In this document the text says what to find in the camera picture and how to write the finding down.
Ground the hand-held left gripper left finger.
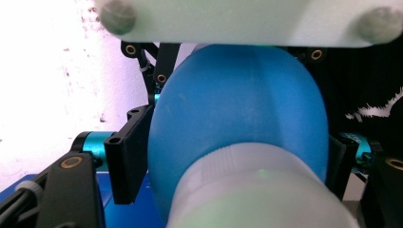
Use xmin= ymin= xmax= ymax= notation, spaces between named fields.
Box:
xmin=72 ymin=104 xmax=156 ymax=205

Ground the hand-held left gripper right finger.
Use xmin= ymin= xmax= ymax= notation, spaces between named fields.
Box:
xmin=325 ymin=131 xmax=373 ymax=201

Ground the white stained mat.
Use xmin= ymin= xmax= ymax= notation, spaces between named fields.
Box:
xmin=0 ymin=0 xmax=203 ymax=193

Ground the grey cable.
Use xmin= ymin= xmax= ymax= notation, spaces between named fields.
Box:
xmin=0 ymin=181 xmax=44 ymax=219

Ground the blue bottle with white cap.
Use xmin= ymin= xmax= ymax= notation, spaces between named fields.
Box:
xmin=146 ymin=43 xmax=361 ymax=228

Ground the dark cloth with white print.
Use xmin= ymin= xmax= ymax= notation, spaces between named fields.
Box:
xmin=303 ymin=41 xmax=403 ymax=160

